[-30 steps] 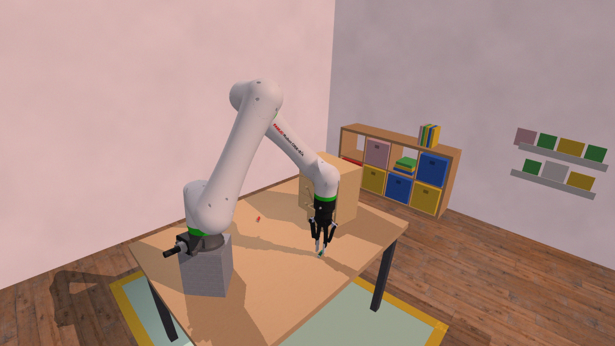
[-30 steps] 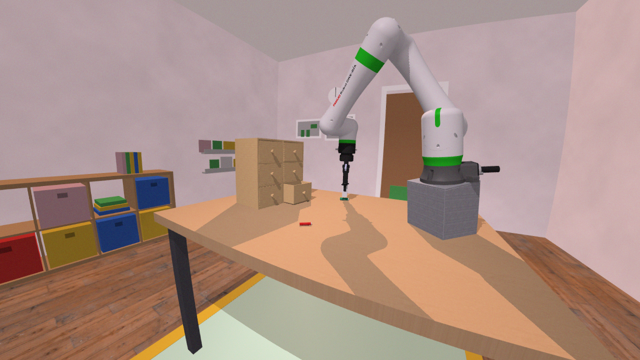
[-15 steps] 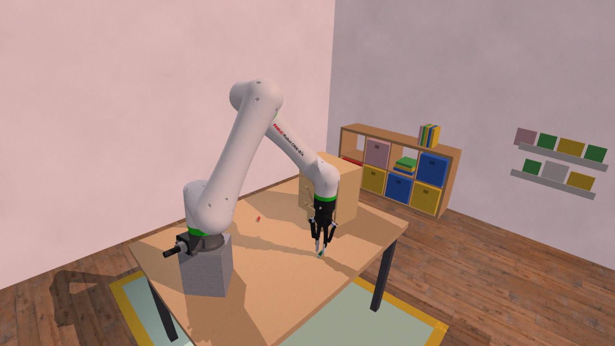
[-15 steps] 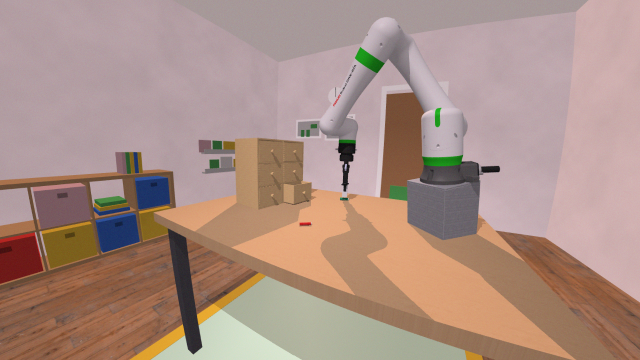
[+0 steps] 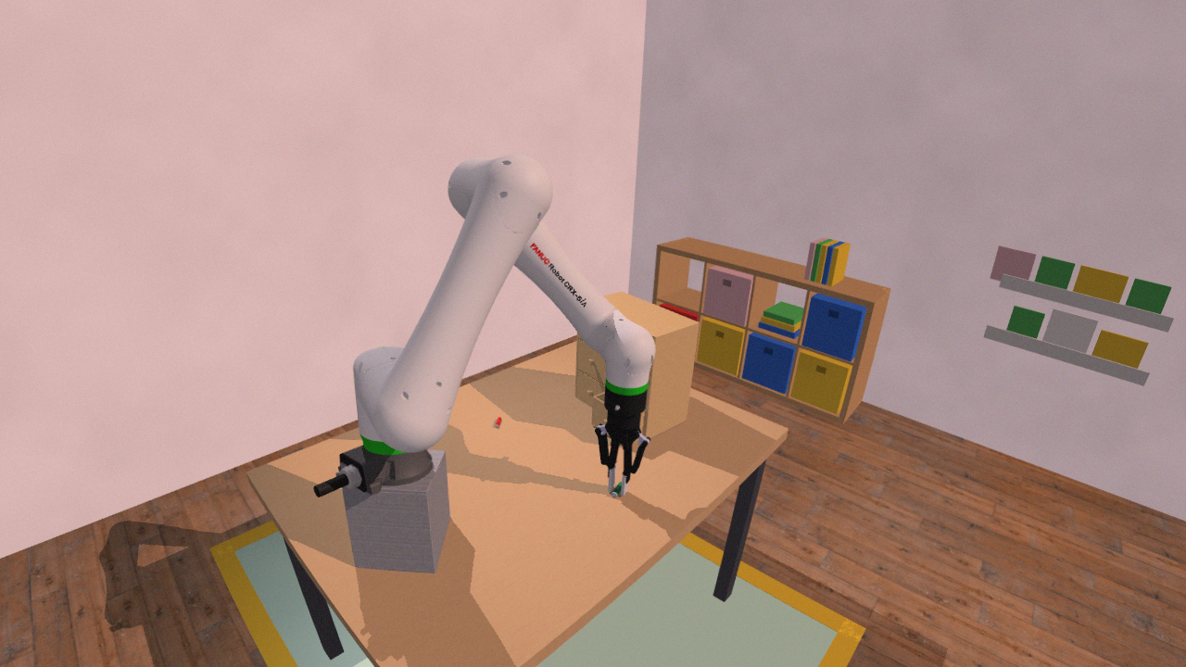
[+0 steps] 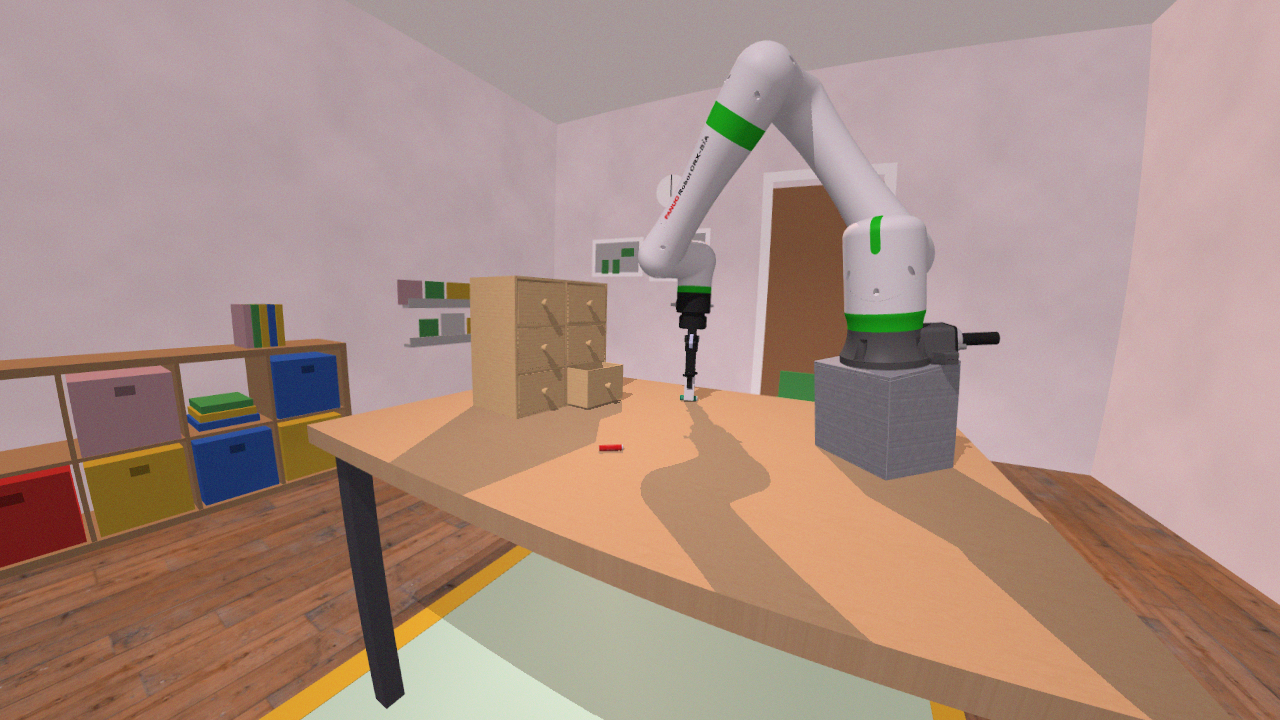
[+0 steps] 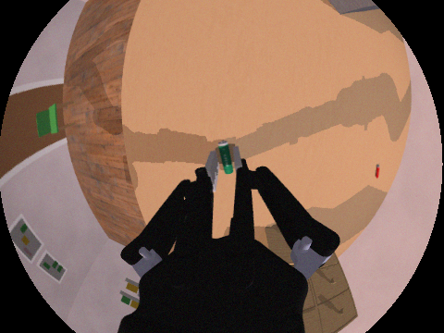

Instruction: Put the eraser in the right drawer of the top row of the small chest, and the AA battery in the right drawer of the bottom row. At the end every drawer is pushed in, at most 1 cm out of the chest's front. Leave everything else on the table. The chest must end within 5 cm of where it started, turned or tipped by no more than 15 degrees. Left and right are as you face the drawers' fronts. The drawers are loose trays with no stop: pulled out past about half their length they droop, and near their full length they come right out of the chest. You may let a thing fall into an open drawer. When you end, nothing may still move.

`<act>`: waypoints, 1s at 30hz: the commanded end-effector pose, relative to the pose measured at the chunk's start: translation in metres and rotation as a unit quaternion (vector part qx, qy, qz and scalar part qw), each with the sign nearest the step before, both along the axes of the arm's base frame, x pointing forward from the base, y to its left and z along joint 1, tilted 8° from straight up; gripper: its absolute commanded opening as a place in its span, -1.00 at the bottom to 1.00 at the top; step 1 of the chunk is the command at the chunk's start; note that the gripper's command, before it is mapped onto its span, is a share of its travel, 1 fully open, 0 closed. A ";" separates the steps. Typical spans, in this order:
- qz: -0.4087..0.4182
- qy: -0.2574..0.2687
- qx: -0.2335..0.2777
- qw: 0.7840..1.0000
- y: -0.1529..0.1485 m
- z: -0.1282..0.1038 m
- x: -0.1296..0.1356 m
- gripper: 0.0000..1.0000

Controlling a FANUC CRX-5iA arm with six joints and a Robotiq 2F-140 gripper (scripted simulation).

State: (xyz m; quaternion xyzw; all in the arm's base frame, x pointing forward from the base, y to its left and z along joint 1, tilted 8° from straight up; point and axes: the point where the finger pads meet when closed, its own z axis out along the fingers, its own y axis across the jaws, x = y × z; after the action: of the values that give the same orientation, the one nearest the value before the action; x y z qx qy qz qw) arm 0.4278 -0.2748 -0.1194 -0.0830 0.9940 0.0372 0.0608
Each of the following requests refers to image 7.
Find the small wooden chest of drawers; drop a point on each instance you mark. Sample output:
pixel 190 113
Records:
pixel 316 306

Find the green aa battery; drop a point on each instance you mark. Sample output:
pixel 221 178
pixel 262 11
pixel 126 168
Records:
pixel 225 157

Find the brown wooden drawer front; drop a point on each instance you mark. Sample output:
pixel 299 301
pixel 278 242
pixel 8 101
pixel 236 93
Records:
pixel 272 239
pixel 331 261
pixel 323 283
pixel 311 324
pixel 335 314
pixel 309 301

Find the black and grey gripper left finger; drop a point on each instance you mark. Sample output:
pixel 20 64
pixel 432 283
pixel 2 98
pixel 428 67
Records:
pixel 165 228

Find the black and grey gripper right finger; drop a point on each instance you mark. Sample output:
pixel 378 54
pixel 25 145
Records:
pixel 313 242

